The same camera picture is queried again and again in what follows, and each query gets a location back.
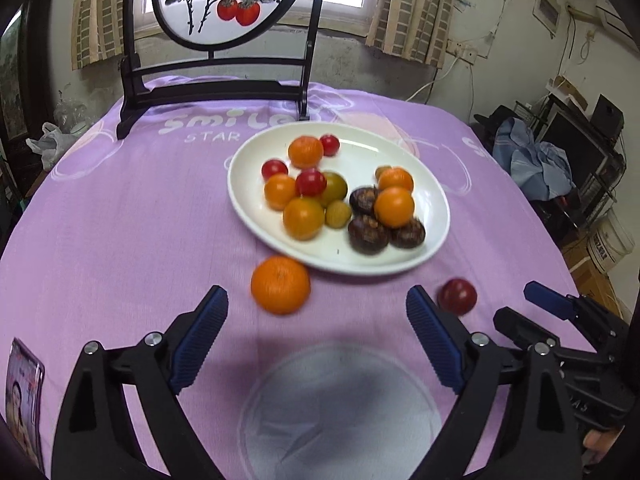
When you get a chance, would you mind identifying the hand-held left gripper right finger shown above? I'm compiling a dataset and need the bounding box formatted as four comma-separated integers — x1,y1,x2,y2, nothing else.
405,284,584,480

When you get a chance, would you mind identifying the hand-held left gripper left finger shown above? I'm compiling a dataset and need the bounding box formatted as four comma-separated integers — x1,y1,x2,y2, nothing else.
51,284,230,480

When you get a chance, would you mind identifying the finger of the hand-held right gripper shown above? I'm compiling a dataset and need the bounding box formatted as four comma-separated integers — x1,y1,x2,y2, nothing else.
492,306,562,349
523,281,608,331

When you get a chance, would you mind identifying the dark red tomato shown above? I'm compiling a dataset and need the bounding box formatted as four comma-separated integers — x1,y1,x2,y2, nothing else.
437,278,477,316

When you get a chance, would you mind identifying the large orange mandarin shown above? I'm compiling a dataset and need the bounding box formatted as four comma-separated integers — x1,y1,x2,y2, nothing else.
250,255,311,316

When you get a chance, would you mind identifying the dark brown water chestnut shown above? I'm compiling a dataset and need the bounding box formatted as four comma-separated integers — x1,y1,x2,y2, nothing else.
348,186,381,216
347,214,391,256
389,218,426,250

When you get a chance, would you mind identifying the white oval plate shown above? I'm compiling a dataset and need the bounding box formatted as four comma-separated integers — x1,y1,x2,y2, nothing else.
227,122,451,276

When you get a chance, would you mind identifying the orange tomato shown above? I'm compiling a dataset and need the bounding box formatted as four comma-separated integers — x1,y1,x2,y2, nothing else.
264,174,299,211
282,197,326,241
374,186,416,229

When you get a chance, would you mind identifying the small orange mandarin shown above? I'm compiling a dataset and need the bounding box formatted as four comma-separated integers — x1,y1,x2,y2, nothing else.
377,167,415,195
288,135,325,170

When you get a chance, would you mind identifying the person's right hand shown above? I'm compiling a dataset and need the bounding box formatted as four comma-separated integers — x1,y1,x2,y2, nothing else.
582,429,626,467

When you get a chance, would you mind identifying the large cardboard box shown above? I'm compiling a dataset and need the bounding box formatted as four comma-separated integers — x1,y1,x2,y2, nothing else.
560,240,631,316

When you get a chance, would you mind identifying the white plastic bucket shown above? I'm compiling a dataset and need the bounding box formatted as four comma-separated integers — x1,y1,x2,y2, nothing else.
587,207,636,276

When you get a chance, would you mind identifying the blue clothing pile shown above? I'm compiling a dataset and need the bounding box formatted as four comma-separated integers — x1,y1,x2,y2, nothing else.
492,117,576,201

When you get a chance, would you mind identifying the purple tablecloth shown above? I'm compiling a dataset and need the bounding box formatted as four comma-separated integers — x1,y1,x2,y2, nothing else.
0,76,623,480

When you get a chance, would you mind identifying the black monitor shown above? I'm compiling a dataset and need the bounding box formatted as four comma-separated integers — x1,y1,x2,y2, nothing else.
537,95,626,211

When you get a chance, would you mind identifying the green yellow tomato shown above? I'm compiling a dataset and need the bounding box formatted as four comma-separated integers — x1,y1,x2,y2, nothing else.
317,171,349,208

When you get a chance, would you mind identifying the smartphone with lit screen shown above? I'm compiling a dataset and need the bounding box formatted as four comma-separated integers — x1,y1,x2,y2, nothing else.
5,338,46,471

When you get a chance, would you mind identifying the small cardboard box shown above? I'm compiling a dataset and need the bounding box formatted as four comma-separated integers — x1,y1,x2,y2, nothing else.
545,76,588,111

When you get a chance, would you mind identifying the white plastic bag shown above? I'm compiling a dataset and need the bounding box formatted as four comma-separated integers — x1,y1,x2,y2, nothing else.
26,122,76,171

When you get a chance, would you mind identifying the white power strip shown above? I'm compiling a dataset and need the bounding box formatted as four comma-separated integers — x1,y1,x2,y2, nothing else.
446,40,478,63

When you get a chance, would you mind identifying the black framed painted table screen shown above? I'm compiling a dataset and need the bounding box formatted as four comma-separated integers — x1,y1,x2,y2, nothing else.
116,0,332,141

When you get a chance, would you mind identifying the beige checked curtain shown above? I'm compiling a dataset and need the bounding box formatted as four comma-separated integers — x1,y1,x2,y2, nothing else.
70,0,131,71
365,0,458,68

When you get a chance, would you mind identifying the dark wooden cabinet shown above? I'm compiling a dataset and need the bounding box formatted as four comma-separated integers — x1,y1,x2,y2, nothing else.
0,0,56,196

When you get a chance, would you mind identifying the white cable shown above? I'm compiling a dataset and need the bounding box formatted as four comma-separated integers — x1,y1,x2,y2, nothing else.
405,55,474,103

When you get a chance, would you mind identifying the white wall fuse box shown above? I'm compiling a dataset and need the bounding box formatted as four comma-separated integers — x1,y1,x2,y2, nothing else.
532,0,563,38

